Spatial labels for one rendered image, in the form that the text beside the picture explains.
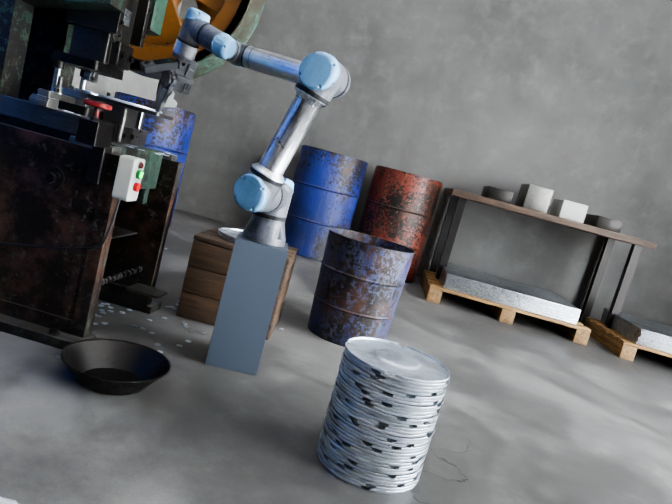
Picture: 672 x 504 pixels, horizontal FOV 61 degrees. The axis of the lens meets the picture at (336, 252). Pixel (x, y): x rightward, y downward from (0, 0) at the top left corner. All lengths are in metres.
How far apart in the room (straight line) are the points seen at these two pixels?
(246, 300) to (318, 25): 3.85
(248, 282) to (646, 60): 4.53
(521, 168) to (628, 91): 1.09
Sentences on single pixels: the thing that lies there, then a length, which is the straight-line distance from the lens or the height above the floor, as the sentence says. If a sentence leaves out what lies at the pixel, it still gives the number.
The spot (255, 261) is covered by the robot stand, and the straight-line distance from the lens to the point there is 1.92.
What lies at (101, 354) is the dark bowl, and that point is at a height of 0.03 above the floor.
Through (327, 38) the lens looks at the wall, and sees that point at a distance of 5.44.
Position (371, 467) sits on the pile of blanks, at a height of 0.06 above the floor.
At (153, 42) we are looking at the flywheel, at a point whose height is 1.05.
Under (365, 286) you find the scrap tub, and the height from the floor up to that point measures 0.29.
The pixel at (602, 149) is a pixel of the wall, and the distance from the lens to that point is 5.58.
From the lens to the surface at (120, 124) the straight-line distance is 2.12.
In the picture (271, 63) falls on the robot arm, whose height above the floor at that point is 1.03.
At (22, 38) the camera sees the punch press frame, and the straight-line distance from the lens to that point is 2.23.
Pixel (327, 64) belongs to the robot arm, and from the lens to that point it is 1.75.
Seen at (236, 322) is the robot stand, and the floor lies 0.17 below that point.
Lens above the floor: 0.75
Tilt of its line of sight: 8 degrees down
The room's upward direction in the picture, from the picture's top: 15 degrees clockwise
